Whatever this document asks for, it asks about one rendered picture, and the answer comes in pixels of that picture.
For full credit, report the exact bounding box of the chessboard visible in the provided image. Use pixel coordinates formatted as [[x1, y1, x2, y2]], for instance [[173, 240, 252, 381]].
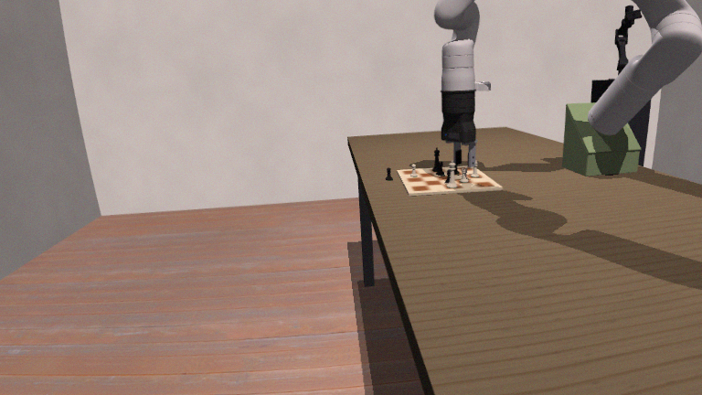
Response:
[[397, 166, 503, 196]]

